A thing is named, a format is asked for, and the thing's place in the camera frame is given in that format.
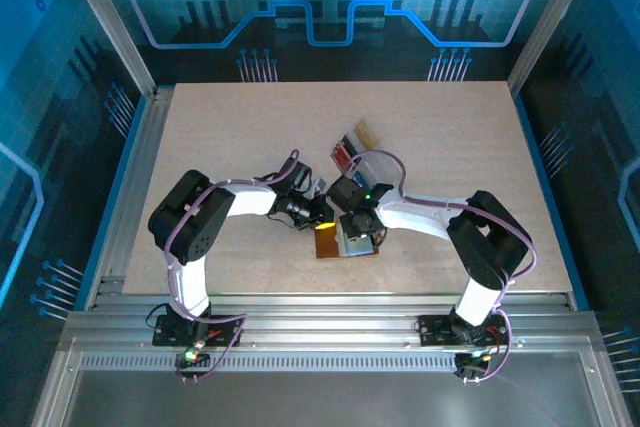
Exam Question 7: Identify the brown leather card holder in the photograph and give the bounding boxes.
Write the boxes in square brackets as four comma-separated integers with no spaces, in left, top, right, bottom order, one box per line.
[314,223,381,261]

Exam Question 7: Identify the clear plastic card tray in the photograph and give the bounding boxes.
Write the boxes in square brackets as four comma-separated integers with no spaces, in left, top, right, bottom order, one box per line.
[329,117,402,198]

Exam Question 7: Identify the red credit card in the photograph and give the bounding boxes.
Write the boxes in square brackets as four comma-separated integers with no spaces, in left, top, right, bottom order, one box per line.
[331,142,357,169]

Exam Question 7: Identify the black credit card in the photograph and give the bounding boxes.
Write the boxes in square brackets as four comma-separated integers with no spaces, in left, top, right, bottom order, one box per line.
[339,133,363,159]

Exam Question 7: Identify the gold credit card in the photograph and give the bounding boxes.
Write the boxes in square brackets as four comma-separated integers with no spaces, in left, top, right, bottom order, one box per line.
[353,118,380,153]

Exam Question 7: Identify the black connector block green LED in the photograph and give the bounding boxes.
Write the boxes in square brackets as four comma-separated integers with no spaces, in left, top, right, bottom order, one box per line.
[453,349,494,385]
[174,340,212,382]

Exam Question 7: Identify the grey metal panel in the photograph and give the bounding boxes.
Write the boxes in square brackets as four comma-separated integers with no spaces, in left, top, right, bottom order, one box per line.
[64,369,601,427]

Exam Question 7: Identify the blue table edge strip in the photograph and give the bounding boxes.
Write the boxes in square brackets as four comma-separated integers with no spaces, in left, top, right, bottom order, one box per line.
[74,94,149,311]
[513,93,591,312]

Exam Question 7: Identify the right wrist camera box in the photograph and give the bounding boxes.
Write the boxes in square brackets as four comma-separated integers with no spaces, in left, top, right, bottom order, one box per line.
[326,176,372,214]

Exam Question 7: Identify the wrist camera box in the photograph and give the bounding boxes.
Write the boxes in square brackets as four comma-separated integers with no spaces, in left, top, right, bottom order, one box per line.
[326,176,372,214]
[277,158,327,198]

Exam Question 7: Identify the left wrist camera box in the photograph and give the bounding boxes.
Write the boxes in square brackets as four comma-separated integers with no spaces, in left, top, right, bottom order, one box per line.
[277,158,327,198]

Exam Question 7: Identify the aluminium frame rail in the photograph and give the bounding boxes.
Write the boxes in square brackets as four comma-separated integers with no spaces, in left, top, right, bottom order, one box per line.
[59,291,604,356]

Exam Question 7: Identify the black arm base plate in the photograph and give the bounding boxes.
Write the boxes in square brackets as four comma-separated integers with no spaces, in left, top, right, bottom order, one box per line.
[152,314,245,348]
[413,314,511,348]

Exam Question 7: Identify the slotted grey cable duct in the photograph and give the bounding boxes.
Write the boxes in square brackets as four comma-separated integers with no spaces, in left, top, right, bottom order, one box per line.
[79,354,461,374]

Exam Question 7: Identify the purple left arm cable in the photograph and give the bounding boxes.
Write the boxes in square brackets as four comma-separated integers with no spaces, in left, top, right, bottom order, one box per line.
[163,148,302,384]

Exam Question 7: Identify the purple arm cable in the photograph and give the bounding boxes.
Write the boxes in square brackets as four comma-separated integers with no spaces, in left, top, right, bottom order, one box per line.
[163,148,302,384]
[344,149,539,386]

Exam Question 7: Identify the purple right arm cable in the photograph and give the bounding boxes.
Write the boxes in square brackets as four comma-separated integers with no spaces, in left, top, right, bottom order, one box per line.
[344,149,539,386]

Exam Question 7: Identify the aluminium side rail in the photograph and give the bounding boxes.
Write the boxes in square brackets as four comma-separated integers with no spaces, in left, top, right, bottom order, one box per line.
[84,86,174,311]

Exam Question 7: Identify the aluminium corner post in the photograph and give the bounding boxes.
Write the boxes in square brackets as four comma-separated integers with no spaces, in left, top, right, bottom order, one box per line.
[54,0,157,98]
[507,0,604,96]

